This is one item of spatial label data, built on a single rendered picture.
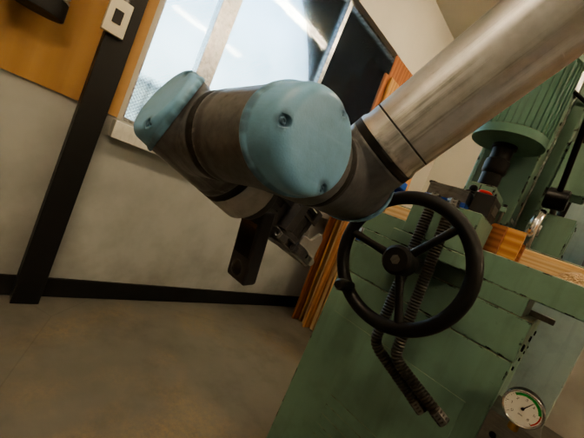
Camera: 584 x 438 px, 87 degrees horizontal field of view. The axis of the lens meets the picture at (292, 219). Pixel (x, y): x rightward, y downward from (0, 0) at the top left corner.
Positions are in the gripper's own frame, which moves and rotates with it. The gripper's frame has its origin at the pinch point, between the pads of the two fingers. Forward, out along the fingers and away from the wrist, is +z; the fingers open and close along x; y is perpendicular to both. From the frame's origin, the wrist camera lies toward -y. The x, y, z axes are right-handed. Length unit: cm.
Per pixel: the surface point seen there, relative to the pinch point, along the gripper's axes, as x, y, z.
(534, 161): -16, 63, 39
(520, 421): -36.2, -0.2, 28.8
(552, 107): -16, 67, 23
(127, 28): 114, 38, -28
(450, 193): -10.0, 31.5, 14.9
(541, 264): -28, 34, 39
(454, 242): -15.3, 22.0, 17.2
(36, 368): 73, -75, 12
